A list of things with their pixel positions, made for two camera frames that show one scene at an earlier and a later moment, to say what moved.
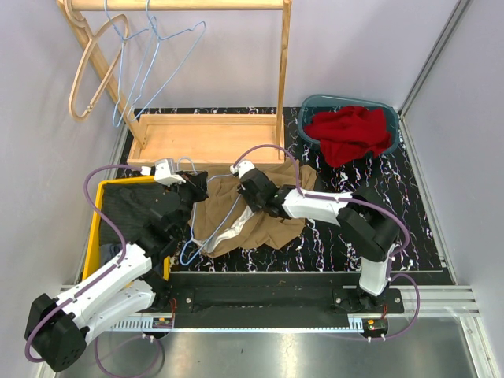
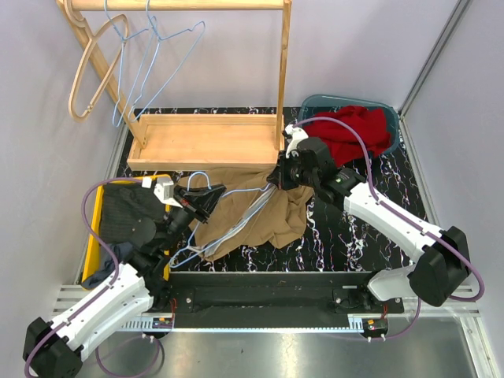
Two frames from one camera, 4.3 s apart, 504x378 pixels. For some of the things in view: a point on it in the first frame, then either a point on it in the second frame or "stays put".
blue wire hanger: (123, 38) stays put
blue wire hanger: (181, 260) to (267, 186)
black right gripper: (253, 208) to (278, 175)
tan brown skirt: (223, 224) stays put
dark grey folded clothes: (127, 205) stays put
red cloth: (348, 133) stays put
